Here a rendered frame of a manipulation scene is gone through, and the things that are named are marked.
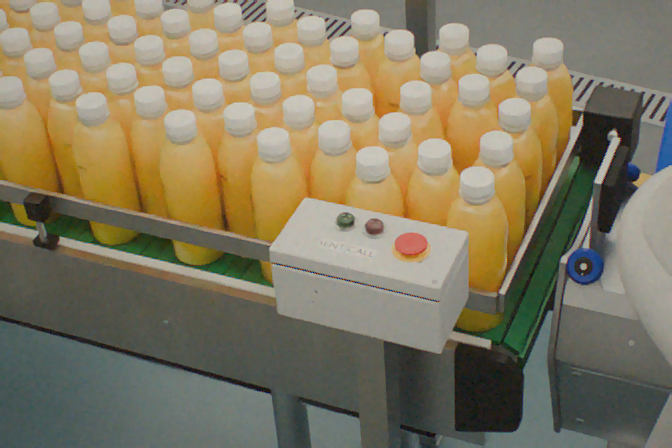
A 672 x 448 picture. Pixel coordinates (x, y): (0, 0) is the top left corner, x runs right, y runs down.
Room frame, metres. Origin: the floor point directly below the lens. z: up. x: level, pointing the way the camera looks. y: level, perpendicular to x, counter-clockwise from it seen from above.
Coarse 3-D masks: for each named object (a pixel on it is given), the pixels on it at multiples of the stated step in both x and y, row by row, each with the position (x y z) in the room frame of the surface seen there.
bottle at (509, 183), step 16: (480, 160) 1.22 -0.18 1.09; (512, 160) 1.21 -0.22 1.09; (496, 176) 1.19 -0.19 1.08; (512, 176) 1.19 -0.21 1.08; (496, 192) 1.18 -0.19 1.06; (512, 192) 1.19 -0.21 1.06; (512, 208) 1.18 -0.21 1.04; (512, 224) 1.18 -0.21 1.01; (512, 240) 1.18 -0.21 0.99; (512, 256) 1.18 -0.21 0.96
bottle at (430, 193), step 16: (416, 176) 1.20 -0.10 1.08; (432, 176) 1.20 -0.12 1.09; (448, 176) 1.20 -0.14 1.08; (416, 192) 1.19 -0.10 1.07; (432, 192) 1.18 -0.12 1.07; (448, 192) 1.18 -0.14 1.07; (416, 208) 1.19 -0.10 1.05; (432, 208) 1.18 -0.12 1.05; (448, 208) 1.18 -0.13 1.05; (432, 224) 1.17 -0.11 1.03
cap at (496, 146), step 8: (488, 136) 1.23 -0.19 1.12; (496, 136) 1.22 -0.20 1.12; (504, 136) 1.22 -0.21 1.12; (480, 144) 1.22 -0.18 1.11; (488, 144) 1.21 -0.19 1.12; (496, 144) 1.21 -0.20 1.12; (504, 144) 1.21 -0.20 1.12; (512, 144) 1.21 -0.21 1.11; (488, 152) 1.20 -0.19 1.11; (496, 152) 1.20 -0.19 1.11; (504, 152) 1.20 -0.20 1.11; (496, 160) 1.20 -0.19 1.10
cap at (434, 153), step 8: (424, 144) 1.22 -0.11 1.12; (432, 144) 1.22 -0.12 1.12; (440, 144) 1.22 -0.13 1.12; (448, 144) 1.22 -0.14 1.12; (424, 152) 1.20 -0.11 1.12; (432, 152) 1.20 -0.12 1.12; (440, 152) 1.20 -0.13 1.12; (448, 152) 1.20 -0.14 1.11; (424, 160) 1.20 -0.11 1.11; (432, 160) 1.19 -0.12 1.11; (440, 160) 1.19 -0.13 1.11; (448, 160) 1.20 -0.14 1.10; (432, 168) 1.19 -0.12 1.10
